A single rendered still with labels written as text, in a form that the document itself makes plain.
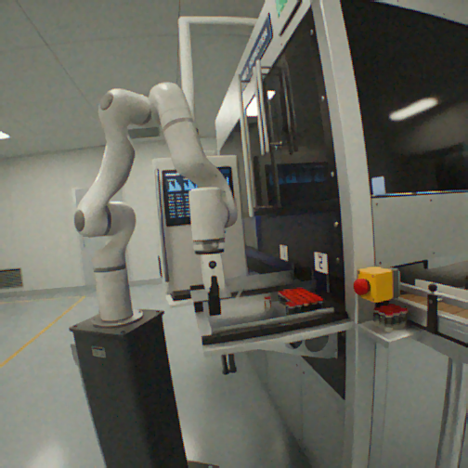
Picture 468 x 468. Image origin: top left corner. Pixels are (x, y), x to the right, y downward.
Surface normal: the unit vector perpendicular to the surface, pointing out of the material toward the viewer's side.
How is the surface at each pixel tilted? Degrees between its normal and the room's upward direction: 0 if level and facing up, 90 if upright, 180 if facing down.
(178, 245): 90
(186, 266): 90
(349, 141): 90
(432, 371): 90
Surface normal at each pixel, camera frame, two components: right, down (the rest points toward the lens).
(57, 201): 0.18, 0.04
